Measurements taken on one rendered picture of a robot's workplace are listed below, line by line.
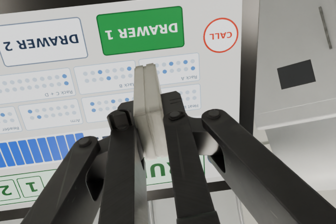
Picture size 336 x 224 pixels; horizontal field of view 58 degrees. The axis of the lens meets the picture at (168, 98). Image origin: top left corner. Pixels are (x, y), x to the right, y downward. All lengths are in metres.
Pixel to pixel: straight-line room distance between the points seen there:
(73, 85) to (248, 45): 0.21
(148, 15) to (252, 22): 0.12
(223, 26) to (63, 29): 0.18
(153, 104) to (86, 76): 0.22
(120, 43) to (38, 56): 0.09
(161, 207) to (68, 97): 1.34
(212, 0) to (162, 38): 0.07
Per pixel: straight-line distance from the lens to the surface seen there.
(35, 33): 0.36
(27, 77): 0.38
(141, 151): 0.16
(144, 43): 0.35
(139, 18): 0.34
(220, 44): 0.36
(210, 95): 0.38
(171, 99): 0.17
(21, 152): 0.44
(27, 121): 0.41
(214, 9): 0.35
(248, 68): 0.38
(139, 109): 0.16
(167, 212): 1.71
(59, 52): 0.36
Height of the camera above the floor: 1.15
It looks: 13 degrees down
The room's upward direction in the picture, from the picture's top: 172 degrees clockwise
